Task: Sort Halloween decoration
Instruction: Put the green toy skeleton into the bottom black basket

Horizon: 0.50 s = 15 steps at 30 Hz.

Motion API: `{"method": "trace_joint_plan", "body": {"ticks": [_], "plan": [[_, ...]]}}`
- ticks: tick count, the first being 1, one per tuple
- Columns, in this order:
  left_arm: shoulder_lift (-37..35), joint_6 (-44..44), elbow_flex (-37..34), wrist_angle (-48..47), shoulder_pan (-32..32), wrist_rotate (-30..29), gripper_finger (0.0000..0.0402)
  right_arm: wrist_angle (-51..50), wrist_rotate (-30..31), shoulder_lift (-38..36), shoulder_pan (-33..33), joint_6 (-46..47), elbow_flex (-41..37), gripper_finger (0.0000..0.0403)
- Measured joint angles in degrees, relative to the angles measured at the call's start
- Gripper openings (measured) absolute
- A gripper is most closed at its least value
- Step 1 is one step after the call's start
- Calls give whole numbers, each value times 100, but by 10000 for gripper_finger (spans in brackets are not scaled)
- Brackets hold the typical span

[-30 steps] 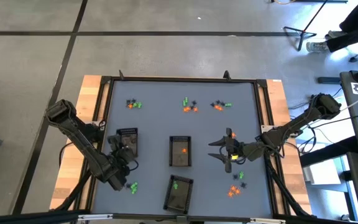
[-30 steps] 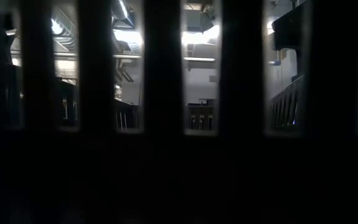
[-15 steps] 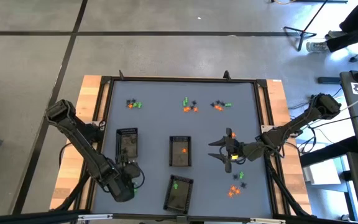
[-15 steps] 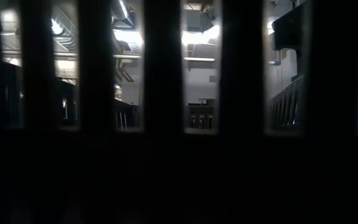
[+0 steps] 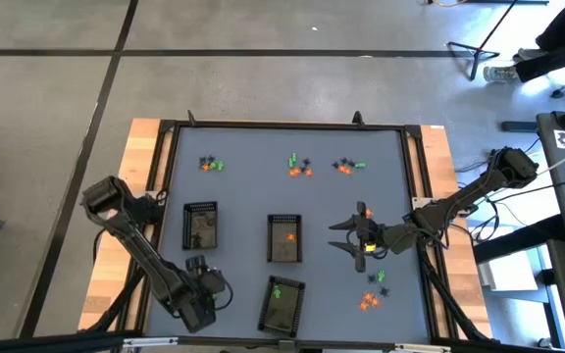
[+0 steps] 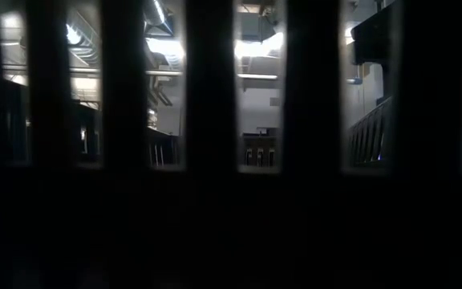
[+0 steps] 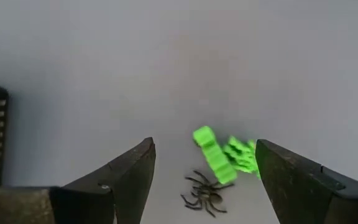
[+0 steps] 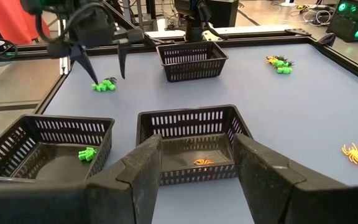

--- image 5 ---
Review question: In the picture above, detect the grey table mat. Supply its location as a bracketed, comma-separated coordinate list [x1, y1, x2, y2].
[144, 126, 431, 344]

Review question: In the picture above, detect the silver aluminium extrusion bar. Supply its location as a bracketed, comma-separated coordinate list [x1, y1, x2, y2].
[393, 343, 453, 353]
[122, 336, 180, 349]

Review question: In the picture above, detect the black desk crossbar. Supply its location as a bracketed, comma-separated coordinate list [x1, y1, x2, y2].
[472, 214, 565, 265]

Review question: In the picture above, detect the black slotted plastic basket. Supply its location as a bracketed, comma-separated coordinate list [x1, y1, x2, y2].
[266, 213, 303, 264]
[181, 200, 219, 251]
[256, 274, 307, 338]

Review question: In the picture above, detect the black cable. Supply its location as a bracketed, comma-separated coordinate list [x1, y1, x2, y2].
[488, 178, 565, 205]

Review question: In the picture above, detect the black aluminium table frame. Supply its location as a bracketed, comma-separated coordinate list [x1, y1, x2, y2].
[0, 110, 565, 353]

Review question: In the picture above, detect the black desk foot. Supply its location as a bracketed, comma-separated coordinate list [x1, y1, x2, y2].
[500, 120, 541, 133]

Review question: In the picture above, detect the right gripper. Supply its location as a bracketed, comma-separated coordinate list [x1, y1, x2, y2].
[329, 201, 386, 274]

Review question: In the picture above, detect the black tripod stand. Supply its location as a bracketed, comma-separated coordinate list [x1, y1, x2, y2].
[446, 0, 519, 82]

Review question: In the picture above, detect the white cable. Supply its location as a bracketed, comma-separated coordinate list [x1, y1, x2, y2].
[532, 141, 565, 177]

